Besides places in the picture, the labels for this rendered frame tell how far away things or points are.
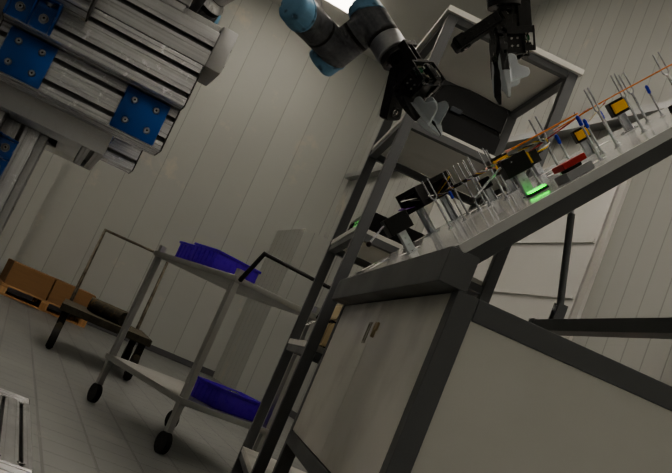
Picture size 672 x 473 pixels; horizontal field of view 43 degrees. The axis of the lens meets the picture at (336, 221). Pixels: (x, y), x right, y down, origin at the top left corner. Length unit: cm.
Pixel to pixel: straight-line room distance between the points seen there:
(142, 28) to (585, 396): 104
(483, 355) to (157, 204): 1038
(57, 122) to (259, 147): 1035
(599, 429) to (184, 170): 1050
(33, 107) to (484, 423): 103
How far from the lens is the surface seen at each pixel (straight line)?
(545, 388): 153
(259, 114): 1214
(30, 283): 1049
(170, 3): 172
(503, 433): 151
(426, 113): 180
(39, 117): 178
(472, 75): 333
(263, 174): 1205
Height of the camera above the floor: 57
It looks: 10 degrees up
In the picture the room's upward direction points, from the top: 23 degrees clockwise
